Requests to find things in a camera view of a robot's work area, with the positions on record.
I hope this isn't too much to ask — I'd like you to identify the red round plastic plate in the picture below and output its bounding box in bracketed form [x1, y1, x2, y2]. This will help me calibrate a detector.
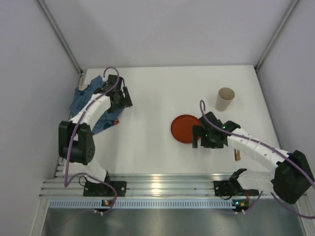
[170, 114, 200, 144]

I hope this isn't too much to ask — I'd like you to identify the blue letter-print cloth napkin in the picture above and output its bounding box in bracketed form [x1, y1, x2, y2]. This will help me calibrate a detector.
[70, 76, 122, 135]

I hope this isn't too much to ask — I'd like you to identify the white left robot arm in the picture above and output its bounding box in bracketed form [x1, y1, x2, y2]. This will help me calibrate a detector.
[58, 75, 132, 185]

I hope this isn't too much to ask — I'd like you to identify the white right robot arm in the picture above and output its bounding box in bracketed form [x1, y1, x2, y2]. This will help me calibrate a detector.
[192, 112, 315, 204]

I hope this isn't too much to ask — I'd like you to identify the copper-coloured fork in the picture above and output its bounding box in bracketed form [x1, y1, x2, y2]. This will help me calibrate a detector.
[234, 149, 241, 161]

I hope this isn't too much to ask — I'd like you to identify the gold ornate spoon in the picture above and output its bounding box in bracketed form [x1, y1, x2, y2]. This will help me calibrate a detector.
[236, 150, 241, 161]

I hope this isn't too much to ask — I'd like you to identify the beige paper cup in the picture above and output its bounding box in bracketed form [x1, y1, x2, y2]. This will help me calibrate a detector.
[216, 88, 235, 112]

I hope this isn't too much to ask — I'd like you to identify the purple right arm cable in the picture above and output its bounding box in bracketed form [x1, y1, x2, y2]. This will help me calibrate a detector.
[199, 99, 315, 219]

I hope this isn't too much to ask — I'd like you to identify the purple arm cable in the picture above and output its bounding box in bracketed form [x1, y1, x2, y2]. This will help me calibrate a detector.
[63, 66, 121, 209]
[199, 99, 315, 219]

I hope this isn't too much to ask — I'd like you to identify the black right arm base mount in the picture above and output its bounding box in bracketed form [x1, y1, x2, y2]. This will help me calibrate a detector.
[213, 168, 259, 200]

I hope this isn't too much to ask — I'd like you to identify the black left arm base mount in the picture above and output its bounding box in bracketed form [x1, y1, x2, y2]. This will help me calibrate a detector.
[79, 176, 127, 197]

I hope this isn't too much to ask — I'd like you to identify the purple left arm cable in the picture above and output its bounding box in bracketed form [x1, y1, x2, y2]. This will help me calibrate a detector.
[63, 66, 121, 209]

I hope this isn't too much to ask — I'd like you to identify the aluminium front rail frame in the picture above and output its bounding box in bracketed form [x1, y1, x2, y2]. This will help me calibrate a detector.
[39, 173, 308, 199]

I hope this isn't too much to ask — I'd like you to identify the left aluminium corner post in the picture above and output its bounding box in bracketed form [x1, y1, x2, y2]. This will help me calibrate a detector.
[35, 0, 83, 74]

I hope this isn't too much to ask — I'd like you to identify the aluminium corner post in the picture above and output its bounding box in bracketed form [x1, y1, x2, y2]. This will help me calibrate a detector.
[254, 0, 301, 72]
[35, 0, 83, 74]

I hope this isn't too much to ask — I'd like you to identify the perforated white cable duct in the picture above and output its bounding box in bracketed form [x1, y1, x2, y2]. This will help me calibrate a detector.
[49, 199, 248, 210]

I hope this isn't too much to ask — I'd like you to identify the right aluminium corner post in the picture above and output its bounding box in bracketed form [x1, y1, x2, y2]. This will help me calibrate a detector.
[254, 0, 301, 72]

